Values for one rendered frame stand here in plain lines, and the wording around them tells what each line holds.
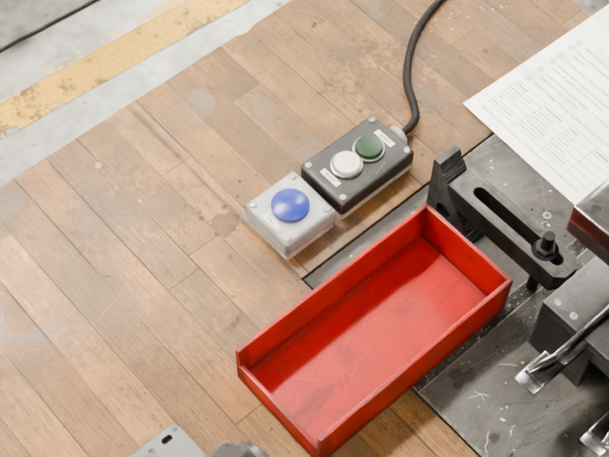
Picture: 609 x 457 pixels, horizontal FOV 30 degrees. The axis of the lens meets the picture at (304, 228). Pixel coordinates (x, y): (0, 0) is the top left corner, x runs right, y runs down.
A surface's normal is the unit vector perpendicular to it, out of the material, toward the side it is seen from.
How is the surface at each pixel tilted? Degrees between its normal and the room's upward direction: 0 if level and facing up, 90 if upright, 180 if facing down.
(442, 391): 0
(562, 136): 1
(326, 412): 0
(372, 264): 90
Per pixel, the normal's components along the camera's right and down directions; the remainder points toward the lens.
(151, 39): 0.00, -0.53
